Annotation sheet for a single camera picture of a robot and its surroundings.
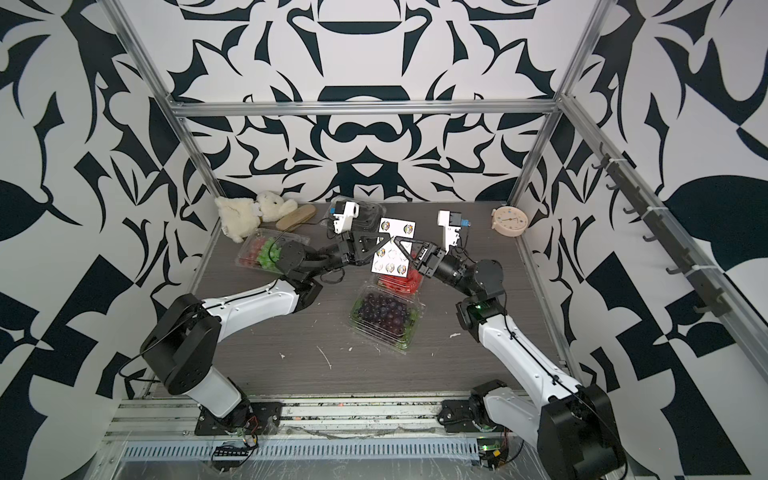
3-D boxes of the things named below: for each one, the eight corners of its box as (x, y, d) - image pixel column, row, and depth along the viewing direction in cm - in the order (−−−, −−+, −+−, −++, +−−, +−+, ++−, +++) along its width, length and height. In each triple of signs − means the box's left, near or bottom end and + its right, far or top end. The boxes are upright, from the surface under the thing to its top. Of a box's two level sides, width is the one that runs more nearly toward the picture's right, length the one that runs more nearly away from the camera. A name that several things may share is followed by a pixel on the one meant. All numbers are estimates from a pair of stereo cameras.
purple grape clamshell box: (344, 333, 89) (341, 322, 84) (364, 292, 98) (363, 280, 92) (408, 359, 85) (410, 350, 79) (424, 314, 93) (426, 303, 87)
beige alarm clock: (494, 236, 113) (497, 230, 110) (487, 212, 121) (489, 206, 118) (529, 236, 113) (532, 231, 110) (520, 212, 121) (522, 206, 118)
